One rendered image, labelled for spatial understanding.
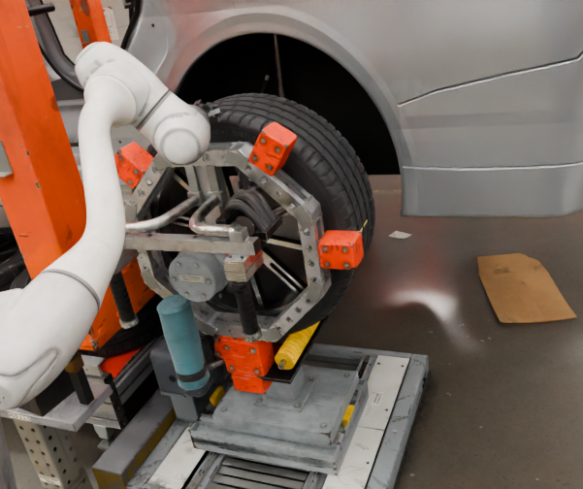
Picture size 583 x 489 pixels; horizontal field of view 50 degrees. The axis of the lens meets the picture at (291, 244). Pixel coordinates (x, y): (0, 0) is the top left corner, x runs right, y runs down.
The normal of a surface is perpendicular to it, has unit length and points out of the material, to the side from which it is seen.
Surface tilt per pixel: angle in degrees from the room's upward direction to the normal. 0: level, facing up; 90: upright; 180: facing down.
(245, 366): 90
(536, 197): 90
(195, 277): 90
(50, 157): 90
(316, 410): 0
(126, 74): 53
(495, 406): 0
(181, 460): 0
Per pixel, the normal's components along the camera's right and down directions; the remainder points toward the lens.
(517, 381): -0.15, -0.89
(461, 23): -0.36, 0.46
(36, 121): 0.92, 0.04
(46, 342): 0.73, -0.25
